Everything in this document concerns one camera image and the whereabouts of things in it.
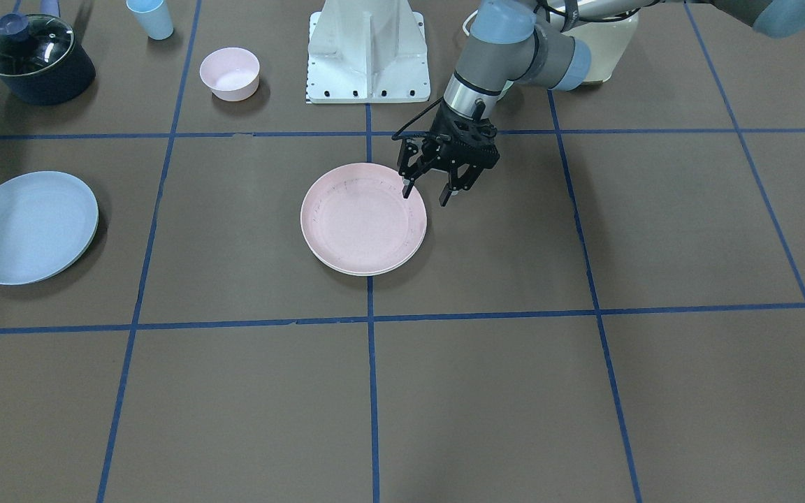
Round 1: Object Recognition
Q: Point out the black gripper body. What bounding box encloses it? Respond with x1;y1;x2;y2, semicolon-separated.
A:
397;101;500;174

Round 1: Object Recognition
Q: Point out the pink plate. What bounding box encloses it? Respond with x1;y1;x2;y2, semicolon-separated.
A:
300;163;428;249

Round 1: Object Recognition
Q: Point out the light blue plate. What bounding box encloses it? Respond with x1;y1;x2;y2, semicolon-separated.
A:
0;171;99;286

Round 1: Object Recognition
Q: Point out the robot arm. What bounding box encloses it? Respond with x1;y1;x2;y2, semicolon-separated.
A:
392;1;653;205

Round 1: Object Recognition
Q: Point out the cream plate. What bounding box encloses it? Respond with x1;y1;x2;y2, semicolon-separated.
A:
310;245;420;277

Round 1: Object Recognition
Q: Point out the cream toaster with bread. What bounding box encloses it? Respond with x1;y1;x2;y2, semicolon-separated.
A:
498;6;639;100

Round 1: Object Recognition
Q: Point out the pink bowl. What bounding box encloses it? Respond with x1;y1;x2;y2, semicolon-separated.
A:
198;47;261;102

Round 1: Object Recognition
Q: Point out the light blue cup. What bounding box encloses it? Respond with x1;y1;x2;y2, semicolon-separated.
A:
126;0;175;41

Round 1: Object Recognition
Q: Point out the dark blue pot with lid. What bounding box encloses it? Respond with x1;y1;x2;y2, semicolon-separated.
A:
0;1;96;105

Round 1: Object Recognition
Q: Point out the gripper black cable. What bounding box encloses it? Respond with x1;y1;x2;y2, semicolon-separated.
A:
392;98;445;140

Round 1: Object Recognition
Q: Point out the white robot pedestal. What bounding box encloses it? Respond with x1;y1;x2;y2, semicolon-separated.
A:
305;1;431;104

